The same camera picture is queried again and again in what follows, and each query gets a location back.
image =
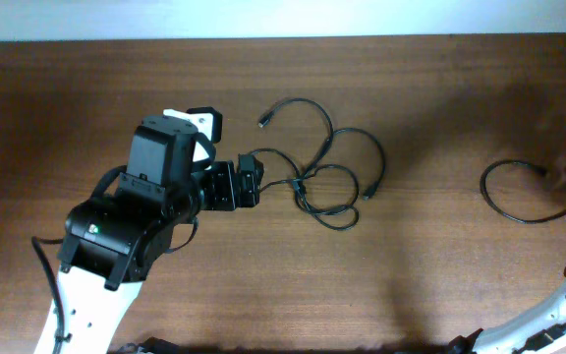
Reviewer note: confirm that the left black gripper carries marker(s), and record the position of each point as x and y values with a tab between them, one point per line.
225	196

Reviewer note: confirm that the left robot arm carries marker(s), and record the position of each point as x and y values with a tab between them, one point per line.
113	238

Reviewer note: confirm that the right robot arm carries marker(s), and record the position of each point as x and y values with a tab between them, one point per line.
542	328

